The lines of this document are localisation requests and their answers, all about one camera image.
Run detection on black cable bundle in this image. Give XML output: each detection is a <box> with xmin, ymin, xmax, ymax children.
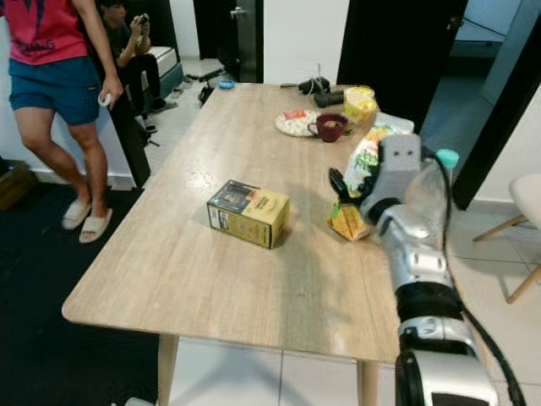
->
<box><xmin>283</xmin><ymin>74</ymin><xmax>331</xmax><ymax>96</ymax></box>

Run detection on person in blue shorts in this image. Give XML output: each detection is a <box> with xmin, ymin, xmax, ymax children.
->
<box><xmin>0</xmin><ymin>0</ymin><xmax>123</xmax><ymax>233</ymax></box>

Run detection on maroon mug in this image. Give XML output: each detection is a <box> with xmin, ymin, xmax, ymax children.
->
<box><xmin>309</xmin><ymin>113</ymin><xmax>349</xmax><ymax>143</ymax></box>

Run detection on white patterned plate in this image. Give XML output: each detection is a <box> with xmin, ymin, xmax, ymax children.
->
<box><xmin>275</xmin><ymin>109</ymin><xmax>324</xmax><ymax>139</ymax></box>

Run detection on black oblong pouch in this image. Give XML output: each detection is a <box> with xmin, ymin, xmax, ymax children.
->
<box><xmin>314</xmin><ymin>89</ymin><xmax>347</xmax><ymax>108</ymax></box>

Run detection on yellow green juice carton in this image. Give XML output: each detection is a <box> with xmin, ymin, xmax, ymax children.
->
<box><xmin>328</xmin><ymin>112</ymin><xmax>415</xmax><ymax>242</ymax></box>

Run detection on black floor mat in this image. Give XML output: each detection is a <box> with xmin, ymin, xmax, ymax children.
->
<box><xmin>0</xmin><ymin>182</ymin><xmax>161</xmax><ymax>406</ymax></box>

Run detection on clear bottle teal cap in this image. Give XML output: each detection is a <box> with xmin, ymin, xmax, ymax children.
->
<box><xmin>413</xmin><ymin>148</ymin><xmax>462</xmax><ymax>233</ymax></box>

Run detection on black door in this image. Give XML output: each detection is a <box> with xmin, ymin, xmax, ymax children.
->
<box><xmin>338</xmin><ymin>0</ymin><xmax>470</xmax><ymax>132</ymax></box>

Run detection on yellow black carton box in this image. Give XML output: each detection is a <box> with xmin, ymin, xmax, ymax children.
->
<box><xmin>206</xmin><ymin>178</ymin><xmax>291</xmax><ymax>250</ymax></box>

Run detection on beige slipper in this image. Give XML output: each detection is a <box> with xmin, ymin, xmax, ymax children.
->
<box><xmin>61</xmin><ymin>197</ymin><xmax>92</xmax><ymax>231</ymax></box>
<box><xmin>79</xmin><ymin>209</ymin><xmax>113</xmax><ymax>244</ymax></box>

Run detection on black duffel bag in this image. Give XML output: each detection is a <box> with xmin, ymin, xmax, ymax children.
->
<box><xmin>199</xmin><ymin>80</ymin><xmax>221</xmax><ymax>107</ymax></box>

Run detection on yellow instant noodle cup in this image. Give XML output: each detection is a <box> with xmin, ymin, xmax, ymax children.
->
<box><xmin>342</xmin><ymin>85</ymin><xmax>380</xmax><ymax>126</ymax></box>

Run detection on light wooden dining table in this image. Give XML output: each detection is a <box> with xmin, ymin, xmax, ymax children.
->
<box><xmin>62</xmin><ymin>82</ymin><xmax>462</xmax><ymax>406</ymax></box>

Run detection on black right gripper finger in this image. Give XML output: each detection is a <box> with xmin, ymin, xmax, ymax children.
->
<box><xmin>358</xmin><ymin>169</ymin><xmax>386</xmax><ymax>209</ymax></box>
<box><xmin>331</xmin><ymin>167</ymin><xmax>358</xmax><ymax>208</ymax></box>

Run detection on white shell chair wooden legs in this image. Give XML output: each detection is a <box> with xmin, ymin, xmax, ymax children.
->
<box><xmin>473</xmin><ymin>173</ymin><xmax>541</xmax><ymax>304</ymax></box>

